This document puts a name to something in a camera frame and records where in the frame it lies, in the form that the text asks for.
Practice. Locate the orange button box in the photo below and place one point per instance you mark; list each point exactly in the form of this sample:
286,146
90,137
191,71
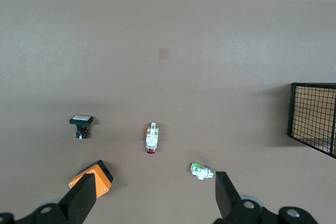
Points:
102,179

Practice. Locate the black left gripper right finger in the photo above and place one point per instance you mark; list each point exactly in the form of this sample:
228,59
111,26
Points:
225,195

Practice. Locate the green push button white body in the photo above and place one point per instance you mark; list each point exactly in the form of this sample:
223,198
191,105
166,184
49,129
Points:
200,171

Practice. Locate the black square button white cap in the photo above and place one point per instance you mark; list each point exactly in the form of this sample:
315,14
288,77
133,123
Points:
81,119

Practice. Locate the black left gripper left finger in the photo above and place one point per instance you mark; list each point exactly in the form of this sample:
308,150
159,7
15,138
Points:
78,200

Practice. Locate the white green red connector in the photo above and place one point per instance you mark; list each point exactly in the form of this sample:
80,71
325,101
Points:
152,137

